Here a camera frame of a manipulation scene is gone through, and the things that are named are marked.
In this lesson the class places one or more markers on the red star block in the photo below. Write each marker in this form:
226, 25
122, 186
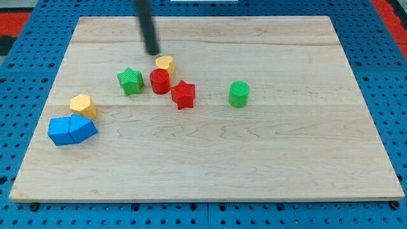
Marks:
183, 94

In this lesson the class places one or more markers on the yellow hexagon block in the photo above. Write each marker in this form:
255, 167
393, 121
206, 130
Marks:
83, 105

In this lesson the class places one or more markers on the light wooden board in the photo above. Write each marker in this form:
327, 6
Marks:
305, 135

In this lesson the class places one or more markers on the yellow heart block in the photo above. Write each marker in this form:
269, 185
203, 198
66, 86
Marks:
167, 63

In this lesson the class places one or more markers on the blue pentagon block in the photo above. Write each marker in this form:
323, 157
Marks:
81, 128

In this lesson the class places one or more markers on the green star block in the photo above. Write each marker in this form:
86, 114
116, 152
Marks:
131, 81

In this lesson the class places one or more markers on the green cylinder block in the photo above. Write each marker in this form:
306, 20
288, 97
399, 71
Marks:
238, 94

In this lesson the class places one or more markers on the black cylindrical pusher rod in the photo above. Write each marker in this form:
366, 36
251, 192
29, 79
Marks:
145, 17

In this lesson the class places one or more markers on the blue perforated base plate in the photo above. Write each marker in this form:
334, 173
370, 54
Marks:
33, 61

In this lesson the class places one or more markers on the red cylinder block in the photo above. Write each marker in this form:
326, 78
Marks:
160, 81

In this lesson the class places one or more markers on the blue cube block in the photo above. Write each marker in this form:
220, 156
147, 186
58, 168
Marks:
58, 131

